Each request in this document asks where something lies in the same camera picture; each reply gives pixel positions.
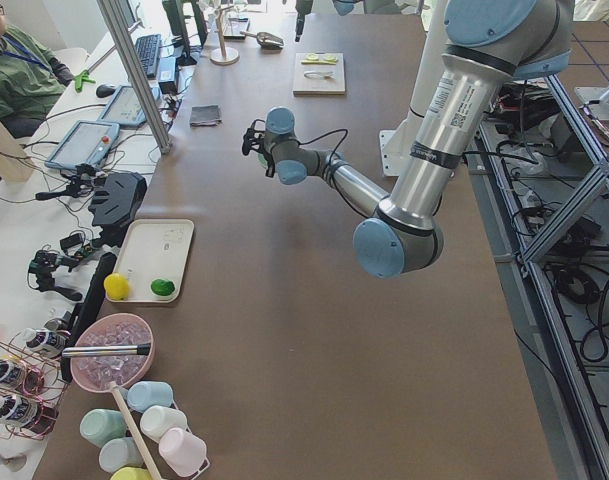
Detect person in green jacket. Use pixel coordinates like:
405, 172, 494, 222
0, 3, 74, 138

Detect pink cup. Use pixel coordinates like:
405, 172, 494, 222
158, 427, 207, 477

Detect mint green cup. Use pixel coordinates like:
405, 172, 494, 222
79, 409, 127, 448

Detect metal tongs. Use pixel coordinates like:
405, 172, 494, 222
61, 343, 153, 358

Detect blue teach pendant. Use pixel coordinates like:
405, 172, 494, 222
44, 121, 120, 172
98, 85, 146, 129

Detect light blue cup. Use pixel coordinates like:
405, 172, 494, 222
127, 381, 174, 413

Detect metal scoop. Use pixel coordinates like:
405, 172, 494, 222
241, 31, 284, 50

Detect bamboo cutting board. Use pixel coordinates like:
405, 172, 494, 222
292, 52, 346, 96

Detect yellow lemon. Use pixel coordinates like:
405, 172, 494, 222
103, 273, 130, 301

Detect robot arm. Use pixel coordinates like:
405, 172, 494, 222
294, 0, 360, 43
242, 1, 575, 278

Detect cream rabbit tray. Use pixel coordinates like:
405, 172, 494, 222
105, 219, 194, 304

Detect wooden cup rack pole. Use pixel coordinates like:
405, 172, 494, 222
108, 382, 162, 480

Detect aluminium frame post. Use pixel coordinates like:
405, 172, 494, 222
97, 0, 172, 155

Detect black computer mouse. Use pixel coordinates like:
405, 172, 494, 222
95, 84, 116, 98

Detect pink ice bowl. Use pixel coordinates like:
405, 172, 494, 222
69, 313, 155, 393

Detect black keyboard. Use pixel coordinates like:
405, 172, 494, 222
134, 34, 162, 79

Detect blue teach pendant far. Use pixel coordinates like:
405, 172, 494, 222
98, 85, 146, 129

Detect wooden mug stand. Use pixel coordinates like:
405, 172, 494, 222
210, 1, 240, 66

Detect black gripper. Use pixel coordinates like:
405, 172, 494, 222
295, 14, 304, 42
242, 119, 275, 178

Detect pale green cup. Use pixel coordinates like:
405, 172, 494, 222
98, 437, 144, 473

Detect blue teach pendant near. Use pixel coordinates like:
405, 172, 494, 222
44, 121, 120, 172

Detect green lime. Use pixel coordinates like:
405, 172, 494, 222
150, 278, 176, 297

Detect light green bowl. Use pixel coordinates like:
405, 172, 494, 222
258, 154, 268, 169

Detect black stand plate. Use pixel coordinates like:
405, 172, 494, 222
88, 172, 147, 249

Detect yellow cup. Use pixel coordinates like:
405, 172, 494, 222
110, 466, 152, 480

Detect copper wire bottle rack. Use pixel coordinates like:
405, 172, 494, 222
0, 339, 68, 441

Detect white cup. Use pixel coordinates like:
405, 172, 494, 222
140, 405, 188, 443

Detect grey folded cloth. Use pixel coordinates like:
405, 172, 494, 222
189, 104, 222, 128

